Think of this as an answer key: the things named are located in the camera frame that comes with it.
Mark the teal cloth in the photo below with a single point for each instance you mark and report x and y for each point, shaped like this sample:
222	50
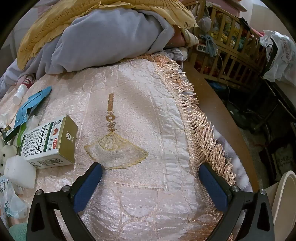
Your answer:
18	231

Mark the white power strip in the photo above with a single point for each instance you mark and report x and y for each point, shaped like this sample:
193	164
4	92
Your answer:
201	48

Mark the wooden bed frame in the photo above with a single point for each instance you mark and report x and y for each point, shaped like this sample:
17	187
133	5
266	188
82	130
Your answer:
219	104

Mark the white plush bear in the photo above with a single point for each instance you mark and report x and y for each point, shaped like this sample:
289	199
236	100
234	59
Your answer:
5	153

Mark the white foam block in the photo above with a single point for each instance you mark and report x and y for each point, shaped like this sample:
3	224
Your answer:
19	171

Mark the white printed plastic bag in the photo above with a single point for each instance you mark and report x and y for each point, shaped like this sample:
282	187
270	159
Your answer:
11	201

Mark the grey and white fluffy blanket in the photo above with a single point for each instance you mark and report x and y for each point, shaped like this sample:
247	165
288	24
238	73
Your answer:
231	162

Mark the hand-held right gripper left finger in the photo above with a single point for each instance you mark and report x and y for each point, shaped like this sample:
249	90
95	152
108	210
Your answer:
89	185

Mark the small dark green box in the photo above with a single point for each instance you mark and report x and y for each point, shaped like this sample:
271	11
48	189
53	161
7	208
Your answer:
10	133

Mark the large white plastic bag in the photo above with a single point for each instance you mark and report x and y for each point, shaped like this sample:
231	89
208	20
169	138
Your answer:
282	58

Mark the gold and white medicine box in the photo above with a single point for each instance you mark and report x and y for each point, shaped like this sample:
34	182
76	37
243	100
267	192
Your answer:
46	143

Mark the yellow ruffled blanket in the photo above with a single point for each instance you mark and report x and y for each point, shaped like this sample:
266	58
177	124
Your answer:
69	18

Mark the white round stool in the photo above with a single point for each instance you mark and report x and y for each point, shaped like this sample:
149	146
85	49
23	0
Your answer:
284	197

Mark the grey fleece blanket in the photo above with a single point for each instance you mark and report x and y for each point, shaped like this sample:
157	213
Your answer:
104	39

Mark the grey hanging plush toy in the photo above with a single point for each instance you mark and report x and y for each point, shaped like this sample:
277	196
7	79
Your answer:
204	24

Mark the dark printed sack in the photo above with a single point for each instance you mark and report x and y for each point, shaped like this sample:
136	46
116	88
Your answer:
282	160

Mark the white bottle with red label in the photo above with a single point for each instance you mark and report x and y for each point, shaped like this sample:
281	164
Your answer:
19	92

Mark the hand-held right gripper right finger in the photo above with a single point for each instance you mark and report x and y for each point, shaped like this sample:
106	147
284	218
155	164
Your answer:
212	185

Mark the pink pillow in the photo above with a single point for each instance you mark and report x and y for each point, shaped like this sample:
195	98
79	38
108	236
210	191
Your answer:
178	39

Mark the black metal rack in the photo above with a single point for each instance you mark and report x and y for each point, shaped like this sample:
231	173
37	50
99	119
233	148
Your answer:
275	92

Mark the wooden crib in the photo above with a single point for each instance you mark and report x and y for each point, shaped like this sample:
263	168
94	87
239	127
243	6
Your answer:
231	58

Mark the blue foil packet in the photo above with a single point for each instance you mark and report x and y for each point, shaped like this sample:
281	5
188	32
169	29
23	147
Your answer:
32	102

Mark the pink embroidered fringed bedspread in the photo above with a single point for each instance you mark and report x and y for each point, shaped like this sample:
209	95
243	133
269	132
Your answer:
138	115

